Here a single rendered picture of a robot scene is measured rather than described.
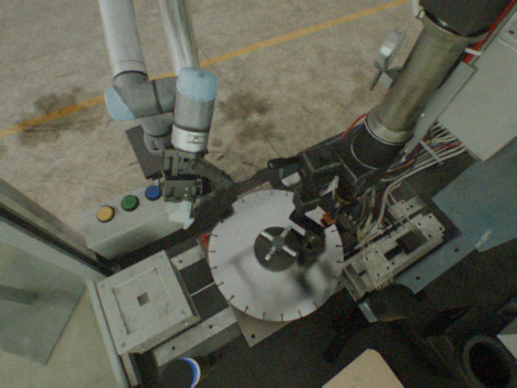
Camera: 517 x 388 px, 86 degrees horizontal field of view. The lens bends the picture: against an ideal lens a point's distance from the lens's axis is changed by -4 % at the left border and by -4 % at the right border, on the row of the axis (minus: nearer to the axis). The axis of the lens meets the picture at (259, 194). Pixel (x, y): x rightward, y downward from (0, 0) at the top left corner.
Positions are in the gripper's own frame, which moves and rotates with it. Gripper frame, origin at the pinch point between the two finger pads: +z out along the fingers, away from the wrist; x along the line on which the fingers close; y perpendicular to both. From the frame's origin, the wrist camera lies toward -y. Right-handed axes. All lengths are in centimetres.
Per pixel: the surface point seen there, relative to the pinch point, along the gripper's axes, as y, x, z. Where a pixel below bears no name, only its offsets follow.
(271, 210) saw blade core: -20.2, 4.5, -5.2
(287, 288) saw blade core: -18.0, 21.5, 5.0
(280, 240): -16.8, 15.4, -4.3
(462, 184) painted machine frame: -26, 39, -31
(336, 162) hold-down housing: -14.0, 25.5, -28.3
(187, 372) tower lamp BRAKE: 9.9, 35.1, 0.2
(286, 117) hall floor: -109, -124, 0
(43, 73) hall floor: 55, -246, 14
